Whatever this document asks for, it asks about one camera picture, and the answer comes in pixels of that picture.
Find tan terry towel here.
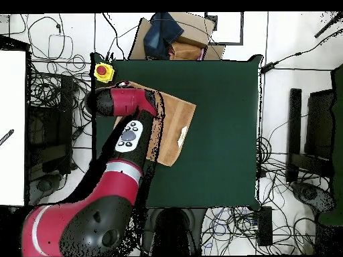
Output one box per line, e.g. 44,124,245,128
113,80,197,167

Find yellow emergency stop button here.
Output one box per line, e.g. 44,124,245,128
93,62,115,84

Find dark green table cloth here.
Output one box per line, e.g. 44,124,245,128
90,52,264,210

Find brown folded towel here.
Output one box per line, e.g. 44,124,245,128
169,41,206,61

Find blue denim jeans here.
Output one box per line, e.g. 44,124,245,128
143,12,185,60

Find black metal stand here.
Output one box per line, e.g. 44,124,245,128
26,74,74,180
285,88,336,184

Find brown cardboard box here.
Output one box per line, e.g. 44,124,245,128
128,11,226,61

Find black power strip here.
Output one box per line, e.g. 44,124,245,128
257,205,273,247

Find grey stand foot black knob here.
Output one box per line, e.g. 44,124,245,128
291,181,336,215
27,173,64,215

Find white board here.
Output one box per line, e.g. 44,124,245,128
0,49,27,207

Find striped black rod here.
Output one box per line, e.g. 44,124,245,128
0,128,15,147

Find green covered side table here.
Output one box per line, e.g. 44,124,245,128
317,64,343,227

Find black tripod rod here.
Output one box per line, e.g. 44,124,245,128
314,11,343,38

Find black cable tangle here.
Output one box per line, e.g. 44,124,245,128
26,14,93,183
200,133,333,255

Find black square floor frame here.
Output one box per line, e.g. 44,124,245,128
204,11,245,46

